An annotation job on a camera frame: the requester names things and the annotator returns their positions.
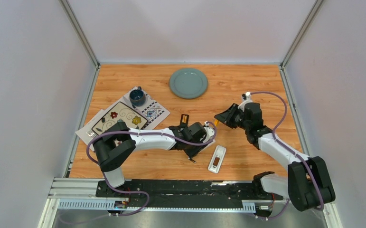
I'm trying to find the grey-green round plate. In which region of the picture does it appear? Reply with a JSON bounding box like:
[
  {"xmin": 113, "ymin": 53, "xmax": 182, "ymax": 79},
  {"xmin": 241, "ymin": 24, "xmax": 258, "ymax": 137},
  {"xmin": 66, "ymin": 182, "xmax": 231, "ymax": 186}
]
[{"xmin": 169, "ymin": 68, "xmax": 208, "ymax": 99}]

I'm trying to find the floral square plate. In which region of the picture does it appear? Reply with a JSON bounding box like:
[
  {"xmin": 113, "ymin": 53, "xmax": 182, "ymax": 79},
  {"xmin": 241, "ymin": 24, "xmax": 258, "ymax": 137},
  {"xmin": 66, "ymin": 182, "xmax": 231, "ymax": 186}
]
[{"xmin": 91, "ymin": 102, "xmax": 148, "ymax": 135}]

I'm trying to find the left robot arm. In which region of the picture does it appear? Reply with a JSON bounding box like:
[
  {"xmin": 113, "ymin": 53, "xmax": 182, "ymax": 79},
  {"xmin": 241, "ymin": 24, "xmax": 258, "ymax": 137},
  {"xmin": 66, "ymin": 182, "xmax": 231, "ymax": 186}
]
[{"xmin": 87, "ymin": 121, "xmax": 216, "ymax": 197}]

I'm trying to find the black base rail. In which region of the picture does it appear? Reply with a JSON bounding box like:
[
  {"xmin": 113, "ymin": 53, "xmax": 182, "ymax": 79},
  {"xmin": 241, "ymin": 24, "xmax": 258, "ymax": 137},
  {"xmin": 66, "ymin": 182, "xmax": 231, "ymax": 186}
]
[{"xmin": 95, "ymin": 179, "xmax": 273, "ymax": 209}]

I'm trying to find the black remote control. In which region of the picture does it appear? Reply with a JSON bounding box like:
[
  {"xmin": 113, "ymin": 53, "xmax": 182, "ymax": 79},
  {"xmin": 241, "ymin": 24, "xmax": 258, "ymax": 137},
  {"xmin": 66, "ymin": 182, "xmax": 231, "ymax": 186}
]
[{"xmin": 179, "ymin": 114, "xmax": 189, "ymax": 129}]

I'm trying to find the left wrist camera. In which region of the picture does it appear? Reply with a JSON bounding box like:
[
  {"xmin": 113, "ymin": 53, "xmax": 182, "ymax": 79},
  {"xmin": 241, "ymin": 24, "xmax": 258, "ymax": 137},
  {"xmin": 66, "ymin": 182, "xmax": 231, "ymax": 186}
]
[{"xmin": 204, "ymin": 121, "xmax": 216, "ymax": 149}]

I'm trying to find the metal fork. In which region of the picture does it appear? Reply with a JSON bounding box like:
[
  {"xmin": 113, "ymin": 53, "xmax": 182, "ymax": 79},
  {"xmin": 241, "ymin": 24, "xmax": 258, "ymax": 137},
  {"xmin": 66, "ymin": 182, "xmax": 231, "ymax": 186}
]
[{"xmin": 87, "ymin": 131, "xmax": 97, "ymax": 138}]

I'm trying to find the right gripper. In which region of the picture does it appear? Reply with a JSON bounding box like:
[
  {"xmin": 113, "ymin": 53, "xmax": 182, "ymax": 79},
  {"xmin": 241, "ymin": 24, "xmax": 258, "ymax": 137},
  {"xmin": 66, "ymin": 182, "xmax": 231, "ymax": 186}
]
[{"xmin": 214, "ymin": 103, "xmax": 250, "ymax": 131}]

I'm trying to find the dark blue cup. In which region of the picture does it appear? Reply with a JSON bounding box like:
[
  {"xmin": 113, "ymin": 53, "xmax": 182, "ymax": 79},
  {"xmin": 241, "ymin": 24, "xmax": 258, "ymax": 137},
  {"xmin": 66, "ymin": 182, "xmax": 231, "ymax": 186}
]
[{"xmin": 129, "ymin": 86, "xmax": 146, "ymax": 107}]

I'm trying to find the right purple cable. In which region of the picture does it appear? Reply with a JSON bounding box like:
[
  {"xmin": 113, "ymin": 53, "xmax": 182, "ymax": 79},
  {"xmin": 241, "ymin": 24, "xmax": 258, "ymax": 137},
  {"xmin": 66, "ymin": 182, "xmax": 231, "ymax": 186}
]
[{"xmin": 250, "ymin": 91, "xmax": 325, "ymax": 211}]

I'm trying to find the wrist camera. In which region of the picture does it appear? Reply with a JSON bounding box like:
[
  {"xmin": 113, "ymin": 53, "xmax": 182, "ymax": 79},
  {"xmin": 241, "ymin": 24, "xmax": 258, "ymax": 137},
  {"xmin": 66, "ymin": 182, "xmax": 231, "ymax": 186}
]
[
  {"xmin": 238, "ymin": 92, "xmax": 253, "ymax": 111},
  {"xmin": 204, "ymin": 121, "xmax": 216, "ymax": 149}
]

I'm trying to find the patterned paper placemat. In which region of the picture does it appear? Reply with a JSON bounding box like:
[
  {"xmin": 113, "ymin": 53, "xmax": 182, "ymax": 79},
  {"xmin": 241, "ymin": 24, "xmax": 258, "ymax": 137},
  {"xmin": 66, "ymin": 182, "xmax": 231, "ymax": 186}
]
[{"xmin": 76, "ymin": 87, "xmax": 170, "ymax": 144}]

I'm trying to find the white remote with batteries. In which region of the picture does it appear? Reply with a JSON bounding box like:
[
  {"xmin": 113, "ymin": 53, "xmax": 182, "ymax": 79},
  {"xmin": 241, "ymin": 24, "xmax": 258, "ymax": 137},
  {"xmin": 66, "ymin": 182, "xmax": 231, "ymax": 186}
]
[{"xmin": 208, "ymin": 145, "xmax": 226, "ymax": 173}]

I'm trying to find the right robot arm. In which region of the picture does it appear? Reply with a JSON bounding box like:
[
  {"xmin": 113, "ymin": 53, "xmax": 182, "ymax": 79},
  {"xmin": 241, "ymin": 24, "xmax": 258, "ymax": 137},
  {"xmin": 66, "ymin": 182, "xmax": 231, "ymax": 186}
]
[{"xmin": 215, "ymin": 102, "xmax": 336, "ymax": 211}]

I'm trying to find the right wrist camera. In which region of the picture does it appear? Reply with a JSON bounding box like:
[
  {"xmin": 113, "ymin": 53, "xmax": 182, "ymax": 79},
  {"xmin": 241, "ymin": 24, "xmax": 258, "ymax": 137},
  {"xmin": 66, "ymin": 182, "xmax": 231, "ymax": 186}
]
[{"xmin": 238, "ymin": 92, "xmax": 253, "ymax": 111}]

